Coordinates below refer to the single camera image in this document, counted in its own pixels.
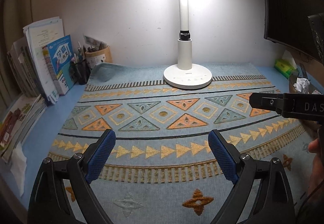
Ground paper ball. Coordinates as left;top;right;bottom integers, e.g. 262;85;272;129
294;77;310;94

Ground person's right hand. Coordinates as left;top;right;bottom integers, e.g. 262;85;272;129
308;138;323;195

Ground wicker waste basket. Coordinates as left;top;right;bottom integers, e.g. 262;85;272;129
288;63;321;138

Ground white tissue sheet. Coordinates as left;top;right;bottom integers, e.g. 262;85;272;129
11;142;27;197

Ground green tissue pack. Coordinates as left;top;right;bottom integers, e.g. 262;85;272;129
274;50;299;79

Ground flat lying books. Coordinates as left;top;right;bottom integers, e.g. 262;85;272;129
1;94;47;164

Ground patterned blue woven mat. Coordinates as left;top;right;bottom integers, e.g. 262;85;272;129
49;64;313;223

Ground black monitor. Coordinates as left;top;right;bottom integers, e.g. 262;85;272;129
264;0;323;63

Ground white desk lamp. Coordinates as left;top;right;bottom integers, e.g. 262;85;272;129
164;0;212;90

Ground white paper stack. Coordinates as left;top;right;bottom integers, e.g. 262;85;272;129
7;16;64;105

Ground black mesh pen cup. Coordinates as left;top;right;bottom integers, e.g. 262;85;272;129
70;41;91;85

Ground blue study book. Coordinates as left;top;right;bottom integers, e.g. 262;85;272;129
42;35;74;95

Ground wooden pen holder box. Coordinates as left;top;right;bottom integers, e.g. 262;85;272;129
83;35;113;70

